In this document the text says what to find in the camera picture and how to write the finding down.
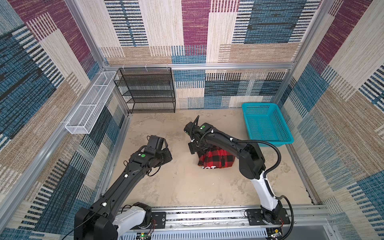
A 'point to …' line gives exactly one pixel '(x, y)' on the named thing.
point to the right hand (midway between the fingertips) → (200, 149)
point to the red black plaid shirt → (213, 156)
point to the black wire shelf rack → (147, 90)
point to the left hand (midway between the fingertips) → (170, 154)
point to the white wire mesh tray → (84, 118)
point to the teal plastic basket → (265, 122)
